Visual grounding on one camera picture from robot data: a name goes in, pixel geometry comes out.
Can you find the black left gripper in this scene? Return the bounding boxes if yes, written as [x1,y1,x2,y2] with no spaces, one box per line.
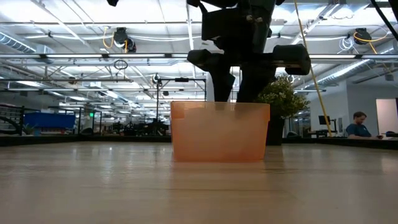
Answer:
[186,0,312,103]

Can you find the orange plastic basket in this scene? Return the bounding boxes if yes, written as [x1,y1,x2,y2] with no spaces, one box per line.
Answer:
[170,100,271,163]

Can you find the green plant in black pot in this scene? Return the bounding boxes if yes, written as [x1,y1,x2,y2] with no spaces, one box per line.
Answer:
[254,73,311,146]

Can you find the standing desk with monitor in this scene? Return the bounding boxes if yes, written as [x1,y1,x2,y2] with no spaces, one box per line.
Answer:
[307,114,340,138]

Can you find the person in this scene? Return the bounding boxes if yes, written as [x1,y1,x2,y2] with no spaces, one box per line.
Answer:
[345,111,384,140]

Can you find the blue plastic bin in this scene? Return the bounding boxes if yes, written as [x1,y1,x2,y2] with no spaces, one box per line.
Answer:
[23,111,76,130]

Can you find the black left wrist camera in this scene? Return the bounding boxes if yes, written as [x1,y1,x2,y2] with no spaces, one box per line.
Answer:
[201,7,249,42]

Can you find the black gantry frame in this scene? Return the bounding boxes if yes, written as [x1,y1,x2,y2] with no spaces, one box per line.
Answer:
[155,77,208,125]

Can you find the yellow hanging cable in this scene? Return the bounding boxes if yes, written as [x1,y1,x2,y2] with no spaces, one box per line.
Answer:
[293,0,333,138]

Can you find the black ceiling cable reel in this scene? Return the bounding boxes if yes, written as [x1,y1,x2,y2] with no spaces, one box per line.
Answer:
[112,27,137,54]
[353,27,374,46]

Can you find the black diagonal frame strut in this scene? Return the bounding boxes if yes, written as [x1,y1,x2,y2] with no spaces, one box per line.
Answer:
[369,0,398,42]

